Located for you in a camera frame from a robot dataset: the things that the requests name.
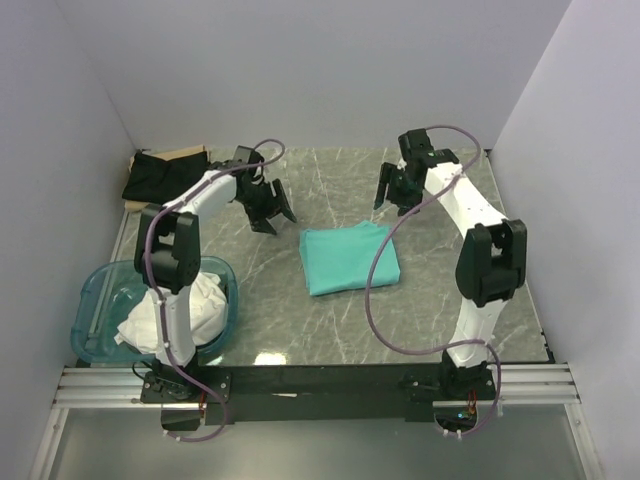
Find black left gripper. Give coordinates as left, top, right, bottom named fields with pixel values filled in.
left=238, top=180, right=297, bottom=236

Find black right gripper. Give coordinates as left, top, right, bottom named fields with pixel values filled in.
left=373, top=163, right=423, bottom=218

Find turquoise t-shirt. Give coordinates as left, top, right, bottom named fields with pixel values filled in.
left=299, top=221, right=400, bottom=296

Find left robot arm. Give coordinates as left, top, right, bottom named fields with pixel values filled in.
left=134, top=139, right=297, bottom=402

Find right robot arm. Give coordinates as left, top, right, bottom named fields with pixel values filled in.
left=374, top=128, right=527, bottom=399

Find white t-shirt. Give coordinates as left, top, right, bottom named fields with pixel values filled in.
left=114, top=272, right=227, bottom=354

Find black mounting beam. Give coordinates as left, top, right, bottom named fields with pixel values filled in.
left=140, top=363, right=496, bottom=430

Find clear blue plastic bin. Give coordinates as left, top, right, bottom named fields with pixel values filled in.
left=70, top=257, right=239, bottom=364

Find aluminium rail frame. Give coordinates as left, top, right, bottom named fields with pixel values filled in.
left=29, top=363, right=604, bottom=479

